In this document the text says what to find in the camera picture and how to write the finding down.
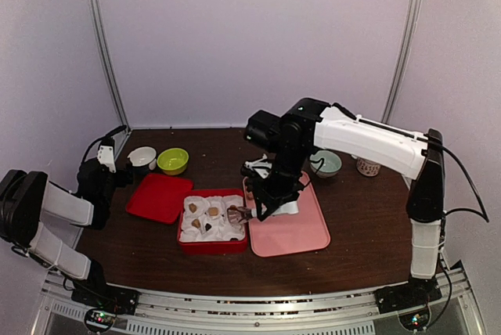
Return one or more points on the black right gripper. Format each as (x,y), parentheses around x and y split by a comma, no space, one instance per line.
(272,196)

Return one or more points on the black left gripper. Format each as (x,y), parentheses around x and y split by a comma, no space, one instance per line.
(125,176)

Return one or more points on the red tin lid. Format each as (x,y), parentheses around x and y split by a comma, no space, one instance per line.
(159,198)

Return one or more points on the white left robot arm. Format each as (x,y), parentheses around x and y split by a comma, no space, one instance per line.
(28,198)

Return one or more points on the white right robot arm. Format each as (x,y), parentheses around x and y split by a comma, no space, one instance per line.
(415,155)

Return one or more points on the pink plastic tray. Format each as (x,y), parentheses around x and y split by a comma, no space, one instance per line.
(291,233)

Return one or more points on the white ceramic bowl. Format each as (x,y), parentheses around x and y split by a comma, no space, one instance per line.
(143,158)

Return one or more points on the light blue ceramic bowl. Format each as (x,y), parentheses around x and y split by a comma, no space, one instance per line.
(325,163)

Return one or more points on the white paper liner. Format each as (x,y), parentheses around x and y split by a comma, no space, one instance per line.
(221,230)

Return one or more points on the green plastic bowl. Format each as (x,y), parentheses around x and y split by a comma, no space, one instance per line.
(173,161)

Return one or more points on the red tin box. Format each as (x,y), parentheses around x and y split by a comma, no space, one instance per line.
(227,247)

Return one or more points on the white floral mug yellow inside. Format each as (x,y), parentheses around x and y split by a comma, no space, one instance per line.
(367,168)

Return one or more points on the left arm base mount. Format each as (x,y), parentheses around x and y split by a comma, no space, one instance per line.
(117,300)

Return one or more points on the aluminium front rail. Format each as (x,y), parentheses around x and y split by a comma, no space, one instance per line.
(349,312)

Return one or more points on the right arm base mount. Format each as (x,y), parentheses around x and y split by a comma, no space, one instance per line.
(401,297)

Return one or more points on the aluminium frame post left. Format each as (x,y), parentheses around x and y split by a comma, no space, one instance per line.
(106,61)

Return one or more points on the aluminium frame post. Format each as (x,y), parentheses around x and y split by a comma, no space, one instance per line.
(106,61)
(411,20)

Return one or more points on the aluminium frame post right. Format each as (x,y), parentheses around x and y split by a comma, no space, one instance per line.
(411,20)

